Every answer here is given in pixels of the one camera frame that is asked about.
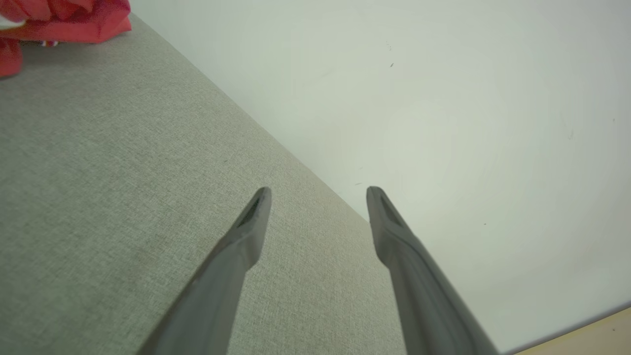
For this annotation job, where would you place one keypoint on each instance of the red basketball jersey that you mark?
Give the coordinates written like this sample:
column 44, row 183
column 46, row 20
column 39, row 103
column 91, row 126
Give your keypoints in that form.
column 74, row 22

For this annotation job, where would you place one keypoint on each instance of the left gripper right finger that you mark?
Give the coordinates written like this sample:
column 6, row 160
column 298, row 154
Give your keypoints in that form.
column 424, row 305

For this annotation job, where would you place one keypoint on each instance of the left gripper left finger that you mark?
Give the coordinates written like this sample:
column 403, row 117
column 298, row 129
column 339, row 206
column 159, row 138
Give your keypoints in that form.
column 212, row 305

